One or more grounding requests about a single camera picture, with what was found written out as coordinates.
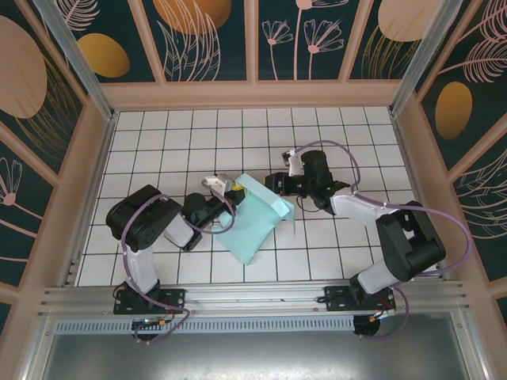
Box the left arm power wires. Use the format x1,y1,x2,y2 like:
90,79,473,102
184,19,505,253
132,314,178,332

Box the light teal paper box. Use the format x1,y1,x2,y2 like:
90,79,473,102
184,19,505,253
212,173,298,265

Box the left aluminium side rail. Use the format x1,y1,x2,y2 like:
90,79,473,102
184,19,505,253
59,112,120,288

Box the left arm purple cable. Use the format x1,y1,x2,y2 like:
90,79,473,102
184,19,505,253
120,177,238,345

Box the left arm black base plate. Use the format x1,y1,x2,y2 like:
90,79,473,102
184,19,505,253
113,287,187,316

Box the grey metal sheet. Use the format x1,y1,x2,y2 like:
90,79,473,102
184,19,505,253
23,311,488,380

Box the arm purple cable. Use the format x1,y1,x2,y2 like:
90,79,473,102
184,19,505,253
295,140,475,341
120,177,238,345

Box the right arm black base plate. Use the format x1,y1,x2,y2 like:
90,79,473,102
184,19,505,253
323,285,397,314

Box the right arm power wires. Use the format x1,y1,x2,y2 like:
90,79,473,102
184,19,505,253
368,298,397,324

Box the aluminium corner post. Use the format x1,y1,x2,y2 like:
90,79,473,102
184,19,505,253
33,0,116,122
388,0,452,116

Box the arm power wires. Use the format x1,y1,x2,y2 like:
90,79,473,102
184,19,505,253
368,298,397,324
132,314,178,332

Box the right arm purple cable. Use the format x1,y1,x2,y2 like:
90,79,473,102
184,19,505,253
295,140,475,341

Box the slotted grey cable duct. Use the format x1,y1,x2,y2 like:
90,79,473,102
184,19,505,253
55,316,356,334

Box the right aluminium corner post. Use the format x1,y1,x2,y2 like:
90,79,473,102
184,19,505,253
388,0,452,116

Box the left aluminium corner post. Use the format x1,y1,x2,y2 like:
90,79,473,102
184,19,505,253
33,0,116,122

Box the aluminium mounting rail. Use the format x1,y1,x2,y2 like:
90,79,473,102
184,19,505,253
37,281,471,316

